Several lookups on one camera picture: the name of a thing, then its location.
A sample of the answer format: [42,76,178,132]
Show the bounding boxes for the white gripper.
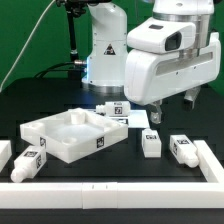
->
[124,32,221,124]

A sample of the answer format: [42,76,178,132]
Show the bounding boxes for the white square table top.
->
[20,108,128,163]

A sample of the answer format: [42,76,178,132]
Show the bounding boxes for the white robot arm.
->
[83,0,221,123]

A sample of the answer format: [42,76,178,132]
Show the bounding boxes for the white marker sheet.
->
[113,110,149,128]

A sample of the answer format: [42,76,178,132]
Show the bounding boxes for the white U-shaped fence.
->
[0,140,224,209]

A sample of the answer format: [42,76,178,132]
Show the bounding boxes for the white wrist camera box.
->
[127,20,196,54]

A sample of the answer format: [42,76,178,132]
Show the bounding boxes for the black cables at base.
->
[34,59,88,80]

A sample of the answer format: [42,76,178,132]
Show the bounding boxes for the white cable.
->
[0,0,56,93]

